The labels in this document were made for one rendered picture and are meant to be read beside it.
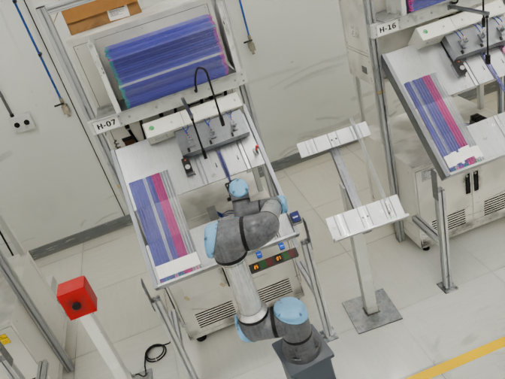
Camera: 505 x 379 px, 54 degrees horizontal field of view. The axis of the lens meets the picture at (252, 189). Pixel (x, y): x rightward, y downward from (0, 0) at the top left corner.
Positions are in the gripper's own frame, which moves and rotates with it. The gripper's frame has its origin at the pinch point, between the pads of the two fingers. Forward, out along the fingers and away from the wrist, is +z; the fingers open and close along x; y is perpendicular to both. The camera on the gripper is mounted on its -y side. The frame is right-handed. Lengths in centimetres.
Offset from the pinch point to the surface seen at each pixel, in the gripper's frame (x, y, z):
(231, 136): -8.0, 28.6, 2.0
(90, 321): 85, -30, 14
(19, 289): 121, -4, 41
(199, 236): 22.3, -10.7, -1.9
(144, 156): 34.1, 34.7, 9.8
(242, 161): -9.2, 15.9, 4.9
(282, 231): -14.3, -22.0, -4.9
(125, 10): 18, 105, 6
